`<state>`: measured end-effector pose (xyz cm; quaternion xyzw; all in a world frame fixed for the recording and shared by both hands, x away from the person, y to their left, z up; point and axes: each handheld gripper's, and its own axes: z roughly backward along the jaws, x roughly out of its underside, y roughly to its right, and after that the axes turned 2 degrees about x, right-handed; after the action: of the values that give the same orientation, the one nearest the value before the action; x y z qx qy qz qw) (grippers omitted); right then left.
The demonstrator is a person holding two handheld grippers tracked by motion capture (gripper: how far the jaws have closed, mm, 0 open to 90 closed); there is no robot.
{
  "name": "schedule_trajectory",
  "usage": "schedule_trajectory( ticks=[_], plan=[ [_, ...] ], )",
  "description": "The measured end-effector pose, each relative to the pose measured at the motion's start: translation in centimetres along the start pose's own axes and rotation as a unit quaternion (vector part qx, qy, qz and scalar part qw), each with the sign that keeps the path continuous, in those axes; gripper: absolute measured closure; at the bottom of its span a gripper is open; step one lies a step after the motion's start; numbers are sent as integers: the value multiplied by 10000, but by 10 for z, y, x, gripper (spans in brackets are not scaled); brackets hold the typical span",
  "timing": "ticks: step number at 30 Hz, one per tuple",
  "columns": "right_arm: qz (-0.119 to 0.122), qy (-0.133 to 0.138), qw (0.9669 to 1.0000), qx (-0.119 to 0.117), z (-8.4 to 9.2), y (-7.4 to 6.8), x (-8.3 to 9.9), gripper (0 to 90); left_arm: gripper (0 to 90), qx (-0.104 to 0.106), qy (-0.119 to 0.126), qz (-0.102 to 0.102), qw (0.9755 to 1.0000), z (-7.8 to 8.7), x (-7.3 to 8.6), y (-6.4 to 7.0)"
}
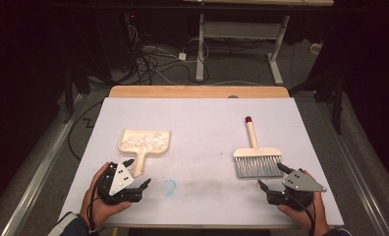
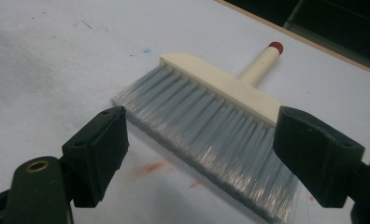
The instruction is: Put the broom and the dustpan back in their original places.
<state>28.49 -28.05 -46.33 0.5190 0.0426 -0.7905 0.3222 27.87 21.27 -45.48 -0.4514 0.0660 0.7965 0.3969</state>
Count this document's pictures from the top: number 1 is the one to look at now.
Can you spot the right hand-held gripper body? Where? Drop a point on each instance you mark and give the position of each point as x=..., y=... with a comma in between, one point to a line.
x=302, y=182

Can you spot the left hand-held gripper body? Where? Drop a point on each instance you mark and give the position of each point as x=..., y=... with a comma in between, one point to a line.
x=120, y=180

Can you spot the cream dustpan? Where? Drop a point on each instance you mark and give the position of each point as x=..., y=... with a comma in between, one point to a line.
x=140, y=164

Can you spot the pile of white paper scraps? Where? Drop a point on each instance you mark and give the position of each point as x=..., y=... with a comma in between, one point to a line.
x=143, y=141

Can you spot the cream brush with red tip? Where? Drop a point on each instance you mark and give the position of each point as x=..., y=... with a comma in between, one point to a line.
x=253, y=152

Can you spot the person's left hand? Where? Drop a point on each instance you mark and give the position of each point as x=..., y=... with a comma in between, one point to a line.
x=99, y=209

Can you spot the person's right hand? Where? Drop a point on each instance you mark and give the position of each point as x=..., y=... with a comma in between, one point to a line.
x=305, y=220

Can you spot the white table mat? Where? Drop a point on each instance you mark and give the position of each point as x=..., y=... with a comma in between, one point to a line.
x=199, y=203

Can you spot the black stand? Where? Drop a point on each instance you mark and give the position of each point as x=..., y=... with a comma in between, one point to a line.
x=68, y=98
x=338, y=105

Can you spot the wooden table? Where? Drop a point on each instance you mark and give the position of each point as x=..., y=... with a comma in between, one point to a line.
x=199, y=91

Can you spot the white power adapter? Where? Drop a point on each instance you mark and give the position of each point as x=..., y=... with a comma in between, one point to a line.
x=182, y=56

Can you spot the white box on floor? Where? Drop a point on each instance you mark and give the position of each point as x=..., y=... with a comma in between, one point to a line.
x=315, y=48

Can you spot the metal floor rail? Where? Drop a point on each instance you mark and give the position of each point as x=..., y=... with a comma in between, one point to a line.
x=356, y=177
x=41, y=177

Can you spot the white desk frame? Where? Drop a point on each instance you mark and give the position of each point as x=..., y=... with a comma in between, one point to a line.
x=200, y=49

